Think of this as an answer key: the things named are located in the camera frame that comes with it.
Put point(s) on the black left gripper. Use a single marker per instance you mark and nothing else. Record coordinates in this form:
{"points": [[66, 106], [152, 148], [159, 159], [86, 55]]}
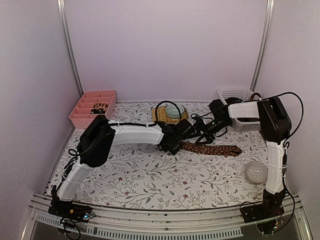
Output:
{"points": [[175, 152]]}

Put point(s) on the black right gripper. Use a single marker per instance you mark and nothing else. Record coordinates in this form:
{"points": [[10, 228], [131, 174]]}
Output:
{"points": [[209, 136]]}

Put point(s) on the brown floral tie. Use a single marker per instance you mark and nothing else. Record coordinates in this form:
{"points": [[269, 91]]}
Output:
{"points": [[212, 150]]}

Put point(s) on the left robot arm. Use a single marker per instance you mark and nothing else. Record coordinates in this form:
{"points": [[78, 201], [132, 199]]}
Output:
{"points": [[96, 142]]}

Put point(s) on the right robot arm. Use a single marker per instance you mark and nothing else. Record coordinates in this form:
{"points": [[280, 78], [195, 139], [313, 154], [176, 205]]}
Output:
{"points": [[276, 130]]}

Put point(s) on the bamboo mat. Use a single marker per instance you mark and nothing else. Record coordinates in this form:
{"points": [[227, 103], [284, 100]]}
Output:
{"points": [[163, 117]]}

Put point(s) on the light green ceramic bowl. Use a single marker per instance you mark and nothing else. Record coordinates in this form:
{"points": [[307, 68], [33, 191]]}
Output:
{"points": [[174, 111]]}

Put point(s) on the white plastic basket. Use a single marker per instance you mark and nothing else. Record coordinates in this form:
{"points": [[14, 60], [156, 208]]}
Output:
{"points": [[244, 95]]}

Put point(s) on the patterned glass bowl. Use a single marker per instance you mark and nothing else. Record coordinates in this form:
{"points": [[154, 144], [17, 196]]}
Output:
{"points": [[256, 172]]}

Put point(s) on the rolled black patterned tie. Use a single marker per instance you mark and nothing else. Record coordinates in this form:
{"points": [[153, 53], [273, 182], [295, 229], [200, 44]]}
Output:
{"points": [[99, 108]]}

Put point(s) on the pink divided organizer tray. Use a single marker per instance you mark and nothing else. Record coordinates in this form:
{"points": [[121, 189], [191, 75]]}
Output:
{"points": [[92, 104]]}

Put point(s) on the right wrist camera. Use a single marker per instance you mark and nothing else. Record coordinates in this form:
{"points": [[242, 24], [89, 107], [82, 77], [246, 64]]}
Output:
{"points": [[198, 122]]}

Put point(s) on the aluminium front rail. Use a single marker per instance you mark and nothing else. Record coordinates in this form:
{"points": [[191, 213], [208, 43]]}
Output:
{"points": [[129, 224]]}

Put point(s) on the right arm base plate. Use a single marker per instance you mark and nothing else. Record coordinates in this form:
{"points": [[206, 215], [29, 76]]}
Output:
{"points": [[252, 212]]}

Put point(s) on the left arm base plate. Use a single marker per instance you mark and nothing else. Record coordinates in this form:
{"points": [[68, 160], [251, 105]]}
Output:
{"points": [[77, 213]]}

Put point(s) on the aluminium right corner post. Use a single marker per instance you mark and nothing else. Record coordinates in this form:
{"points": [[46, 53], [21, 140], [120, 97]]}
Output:
{"points": [[270, 4]]}

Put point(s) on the aluminium corner post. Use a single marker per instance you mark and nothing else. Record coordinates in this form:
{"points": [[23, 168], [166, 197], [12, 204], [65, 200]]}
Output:
{"points": [[270, 4], [62, 13]]}

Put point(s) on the aluminium left corner post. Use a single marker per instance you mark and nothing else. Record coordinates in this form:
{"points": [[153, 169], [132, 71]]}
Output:
{"points": [[62, 13]]}

